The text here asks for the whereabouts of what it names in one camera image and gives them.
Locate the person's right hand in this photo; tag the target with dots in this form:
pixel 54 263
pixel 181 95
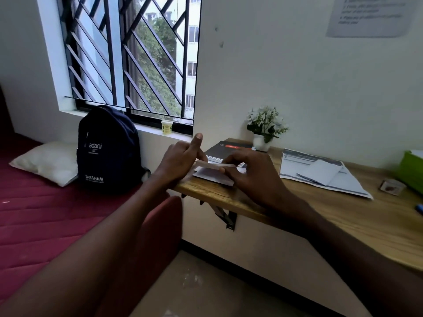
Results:
pixel 261 181

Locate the black spiral notebook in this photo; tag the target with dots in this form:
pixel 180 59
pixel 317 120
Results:
pixel 224 150

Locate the paper notice sheet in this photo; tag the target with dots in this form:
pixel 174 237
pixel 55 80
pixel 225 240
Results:
pixel 371 19

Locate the black window grille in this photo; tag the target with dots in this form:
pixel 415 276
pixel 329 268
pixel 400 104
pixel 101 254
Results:
pixel 112 62

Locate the grey lined printed document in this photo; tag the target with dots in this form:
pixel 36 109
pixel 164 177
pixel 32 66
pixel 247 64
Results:
pixel 353 184

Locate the small cream jar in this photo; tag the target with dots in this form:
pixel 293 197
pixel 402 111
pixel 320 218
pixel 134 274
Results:
pixel 167 127

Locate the person's left hand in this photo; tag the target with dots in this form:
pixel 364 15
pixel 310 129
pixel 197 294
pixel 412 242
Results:
pixel 178 161

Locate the person's right forearm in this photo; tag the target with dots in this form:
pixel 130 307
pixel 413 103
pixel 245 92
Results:
pixel 357 260

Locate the green plastic basket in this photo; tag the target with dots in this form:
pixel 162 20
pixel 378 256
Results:
pixel 411 171

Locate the printed sheet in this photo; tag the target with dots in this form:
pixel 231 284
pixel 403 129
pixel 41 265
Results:
pixel 320 171

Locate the white pillow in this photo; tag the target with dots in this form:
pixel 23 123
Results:
pixel 49 163

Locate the maroon mattress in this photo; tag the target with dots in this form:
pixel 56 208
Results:
pixel 33 227

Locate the stack of white envelopes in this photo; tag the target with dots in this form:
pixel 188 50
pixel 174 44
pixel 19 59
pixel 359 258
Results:
pixel 211 176

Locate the blue pen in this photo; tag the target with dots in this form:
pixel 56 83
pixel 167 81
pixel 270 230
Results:
pixel 419 209

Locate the black table bracket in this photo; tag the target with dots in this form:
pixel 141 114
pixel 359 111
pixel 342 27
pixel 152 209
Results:
pixel 228 219

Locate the black backpack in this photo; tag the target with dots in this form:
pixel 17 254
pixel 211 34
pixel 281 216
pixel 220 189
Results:
pixel 109 155

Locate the white window sill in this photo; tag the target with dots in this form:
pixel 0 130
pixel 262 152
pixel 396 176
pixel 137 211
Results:
pixel 148 130

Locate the white flower plant in pot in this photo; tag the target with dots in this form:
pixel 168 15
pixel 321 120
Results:
pixel 266 123

